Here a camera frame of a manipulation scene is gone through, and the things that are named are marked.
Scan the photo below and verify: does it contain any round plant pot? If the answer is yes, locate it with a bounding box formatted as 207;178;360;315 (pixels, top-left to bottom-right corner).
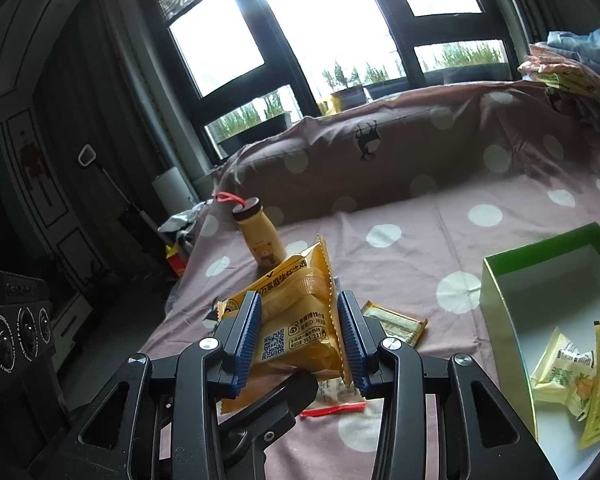
330;85;368;111

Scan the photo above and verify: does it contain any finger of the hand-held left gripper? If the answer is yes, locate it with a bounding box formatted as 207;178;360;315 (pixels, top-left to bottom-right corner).
215;371;321;480

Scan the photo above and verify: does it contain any pale yellow leaf-print packet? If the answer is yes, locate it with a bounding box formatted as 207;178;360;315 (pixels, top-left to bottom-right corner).
530;327;598;421

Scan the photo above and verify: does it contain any stick vacuum cleaner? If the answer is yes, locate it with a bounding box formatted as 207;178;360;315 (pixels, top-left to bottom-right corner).
77;144;156;246

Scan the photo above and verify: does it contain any dark rectangular planter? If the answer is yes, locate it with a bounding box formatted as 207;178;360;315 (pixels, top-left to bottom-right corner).
217;110;293;156

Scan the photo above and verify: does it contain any yellow bear-print bottle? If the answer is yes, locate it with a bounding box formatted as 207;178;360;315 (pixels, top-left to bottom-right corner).
215;191;287;267

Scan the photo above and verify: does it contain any dark panelled wardrobe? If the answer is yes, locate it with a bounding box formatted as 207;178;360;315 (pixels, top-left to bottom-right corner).
0;0;146;321

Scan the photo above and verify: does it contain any yellow-edged snack bar packet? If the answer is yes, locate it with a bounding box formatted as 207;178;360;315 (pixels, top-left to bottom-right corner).
361;300;428;347

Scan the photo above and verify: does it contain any yellow and red object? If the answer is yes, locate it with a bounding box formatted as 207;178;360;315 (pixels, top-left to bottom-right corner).
165;245;188;278

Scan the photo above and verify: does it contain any pink dotted pillow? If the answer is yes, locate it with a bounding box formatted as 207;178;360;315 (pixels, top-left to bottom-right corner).
212;80;546;226

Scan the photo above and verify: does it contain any green cardboard box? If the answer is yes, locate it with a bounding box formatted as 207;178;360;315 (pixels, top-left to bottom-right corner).
480;222;600;480

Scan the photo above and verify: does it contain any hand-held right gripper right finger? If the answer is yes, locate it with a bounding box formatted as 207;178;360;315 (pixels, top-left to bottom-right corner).
336;290;563;480

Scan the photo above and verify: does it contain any pile of folded clothes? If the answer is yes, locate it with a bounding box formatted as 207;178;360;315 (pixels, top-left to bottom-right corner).
517;27;600;131

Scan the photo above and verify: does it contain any grey plastic bag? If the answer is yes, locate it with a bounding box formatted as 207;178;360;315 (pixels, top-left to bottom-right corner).
157;200;216;241

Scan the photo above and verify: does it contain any white cylinder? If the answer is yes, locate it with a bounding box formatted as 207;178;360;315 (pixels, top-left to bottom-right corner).
151;167;201;216

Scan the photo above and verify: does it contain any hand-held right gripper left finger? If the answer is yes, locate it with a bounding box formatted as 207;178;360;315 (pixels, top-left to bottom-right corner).
30;290;265;480

